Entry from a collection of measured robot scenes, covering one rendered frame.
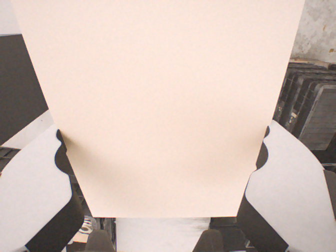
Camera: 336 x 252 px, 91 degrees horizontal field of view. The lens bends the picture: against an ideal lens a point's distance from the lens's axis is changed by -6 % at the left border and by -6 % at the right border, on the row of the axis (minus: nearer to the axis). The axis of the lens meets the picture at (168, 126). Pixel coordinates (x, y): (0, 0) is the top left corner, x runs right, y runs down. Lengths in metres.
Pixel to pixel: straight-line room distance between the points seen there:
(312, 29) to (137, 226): 1.54
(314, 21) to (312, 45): 0.14
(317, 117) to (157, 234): 1.00
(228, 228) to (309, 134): 1.42
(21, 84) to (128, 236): 0.89
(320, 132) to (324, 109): 0.13
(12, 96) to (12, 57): 0.09
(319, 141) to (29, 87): 1.23
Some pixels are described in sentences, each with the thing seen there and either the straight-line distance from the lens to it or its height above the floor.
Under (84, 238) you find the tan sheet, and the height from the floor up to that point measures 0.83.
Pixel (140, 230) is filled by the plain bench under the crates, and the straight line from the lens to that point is 1.07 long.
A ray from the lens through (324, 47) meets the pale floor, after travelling 1.57.
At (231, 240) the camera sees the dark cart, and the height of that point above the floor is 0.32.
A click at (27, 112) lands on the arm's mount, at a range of 0.57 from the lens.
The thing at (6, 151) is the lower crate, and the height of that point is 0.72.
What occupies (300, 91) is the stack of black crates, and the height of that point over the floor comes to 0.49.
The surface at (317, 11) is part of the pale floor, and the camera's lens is 1.49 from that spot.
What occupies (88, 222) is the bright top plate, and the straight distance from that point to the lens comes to 0.74.
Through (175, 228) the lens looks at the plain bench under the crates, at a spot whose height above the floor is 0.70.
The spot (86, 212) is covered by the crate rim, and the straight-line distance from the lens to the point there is 0.56.
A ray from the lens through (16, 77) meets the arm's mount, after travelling 0.55.
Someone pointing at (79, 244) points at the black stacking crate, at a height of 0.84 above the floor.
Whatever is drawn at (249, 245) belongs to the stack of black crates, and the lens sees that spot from 1.61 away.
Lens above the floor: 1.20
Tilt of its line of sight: 59 degrees down
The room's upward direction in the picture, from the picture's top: 179 degrees counter-clockwise
